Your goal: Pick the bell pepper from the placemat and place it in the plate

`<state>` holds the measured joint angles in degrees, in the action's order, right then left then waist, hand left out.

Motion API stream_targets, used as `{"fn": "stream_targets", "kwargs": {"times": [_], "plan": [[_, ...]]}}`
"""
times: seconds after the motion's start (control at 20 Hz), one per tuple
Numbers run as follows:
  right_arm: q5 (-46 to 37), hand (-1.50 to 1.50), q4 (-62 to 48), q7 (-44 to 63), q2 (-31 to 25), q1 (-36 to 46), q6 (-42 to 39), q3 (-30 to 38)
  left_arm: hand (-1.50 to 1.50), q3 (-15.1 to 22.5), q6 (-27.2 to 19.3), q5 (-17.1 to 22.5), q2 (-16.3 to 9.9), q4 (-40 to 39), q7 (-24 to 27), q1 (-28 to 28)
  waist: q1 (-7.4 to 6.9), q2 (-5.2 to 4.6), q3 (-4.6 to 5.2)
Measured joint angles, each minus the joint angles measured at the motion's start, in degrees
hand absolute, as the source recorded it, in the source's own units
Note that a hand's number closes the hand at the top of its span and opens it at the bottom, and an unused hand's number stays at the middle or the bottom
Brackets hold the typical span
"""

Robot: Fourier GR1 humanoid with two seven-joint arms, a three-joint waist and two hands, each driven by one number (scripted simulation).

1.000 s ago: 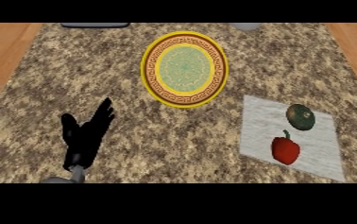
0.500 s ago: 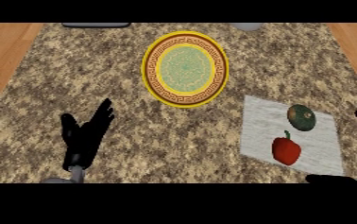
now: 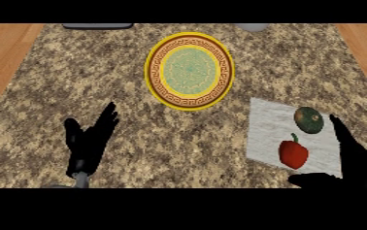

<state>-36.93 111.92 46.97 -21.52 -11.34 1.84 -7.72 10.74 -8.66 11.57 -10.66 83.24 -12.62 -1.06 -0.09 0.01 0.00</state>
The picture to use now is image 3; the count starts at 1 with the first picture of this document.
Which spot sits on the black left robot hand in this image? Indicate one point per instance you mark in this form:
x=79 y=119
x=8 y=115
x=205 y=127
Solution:
x=91 y=143

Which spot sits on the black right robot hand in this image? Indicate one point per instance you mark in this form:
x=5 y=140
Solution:
x=353 y=162

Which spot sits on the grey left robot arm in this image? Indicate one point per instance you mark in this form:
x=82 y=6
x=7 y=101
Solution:
x=81 y=181

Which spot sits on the red bell pepper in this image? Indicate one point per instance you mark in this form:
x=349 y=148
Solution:
x=294 y=154

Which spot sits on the white marble placemat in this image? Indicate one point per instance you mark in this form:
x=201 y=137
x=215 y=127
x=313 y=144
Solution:
x=267 y=133

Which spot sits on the yellow patterned plate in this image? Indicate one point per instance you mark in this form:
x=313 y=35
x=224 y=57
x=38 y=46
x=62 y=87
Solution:
x=190 y=71

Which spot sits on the dark green round squash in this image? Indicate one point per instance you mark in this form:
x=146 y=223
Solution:
x=309 y=120

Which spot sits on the dark grey flat appliance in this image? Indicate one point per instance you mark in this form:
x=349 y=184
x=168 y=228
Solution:
x=99 y=26

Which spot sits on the pale grey round object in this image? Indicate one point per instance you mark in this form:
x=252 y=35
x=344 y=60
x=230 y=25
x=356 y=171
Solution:
x=254 y=26

